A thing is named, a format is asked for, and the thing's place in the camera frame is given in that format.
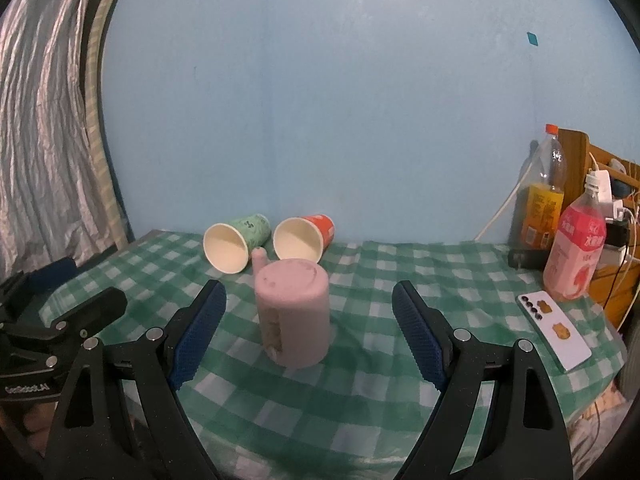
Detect green paper cup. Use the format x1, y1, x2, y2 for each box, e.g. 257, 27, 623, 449
203, 213, 272, 275

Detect red paper cup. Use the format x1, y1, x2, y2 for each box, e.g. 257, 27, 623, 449
272, 213, 335, 264

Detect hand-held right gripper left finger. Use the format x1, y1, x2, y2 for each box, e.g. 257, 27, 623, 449
45, 279, 228, 480

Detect white smartphone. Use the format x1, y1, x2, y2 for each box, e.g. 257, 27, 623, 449
516, 290, 593, 373

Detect pink drink bottle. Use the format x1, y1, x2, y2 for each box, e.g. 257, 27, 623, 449
543, 172, 607, 302

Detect orange soda bottle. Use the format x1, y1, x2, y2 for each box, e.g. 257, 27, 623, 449
520, 123, 567, 251

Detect green checkered tablecloth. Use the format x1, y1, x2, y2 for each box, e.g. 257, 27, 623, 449
37, 230, 628, 480

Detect white charger plug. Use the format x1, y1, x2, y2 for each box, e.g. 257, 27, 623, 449
585, 170, 626, 223

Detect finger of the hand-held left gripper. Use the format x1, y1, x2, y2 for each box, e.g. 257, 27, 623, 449
0, 256, 79, 311
0, 287, 128, 376

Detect light patterned cloth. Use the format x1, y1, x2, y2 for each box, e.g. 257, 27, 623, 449
570, 380, 632, 463

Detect black power adapter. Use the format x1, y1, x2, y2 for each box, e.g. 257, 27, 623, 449
507, 249, 551, 270

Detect wooden shelf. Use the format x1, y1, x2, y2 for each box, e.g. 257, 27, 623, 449
557, 128, 640, 331

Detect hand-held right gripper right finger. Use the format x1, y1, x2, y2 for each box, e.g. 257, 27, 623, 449
391, 280, 573, 480

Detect white cable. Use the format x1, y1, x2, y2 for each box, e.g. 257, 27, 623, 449
474, 147, 541, 242

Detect striped cloth strip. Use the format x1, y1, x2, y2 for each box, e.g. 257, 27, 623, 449
82, 0, 131, 251

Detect pink mug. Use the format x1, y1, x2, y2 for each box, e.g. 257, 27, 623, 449
250, 247, 332, 370

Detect silver curtain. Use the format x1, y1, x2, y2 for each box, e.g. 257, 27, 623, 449
0, 0, 123, 281

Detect black charger block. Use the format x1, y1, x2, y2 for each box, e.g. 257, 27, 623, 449
606, 221, 634, 247

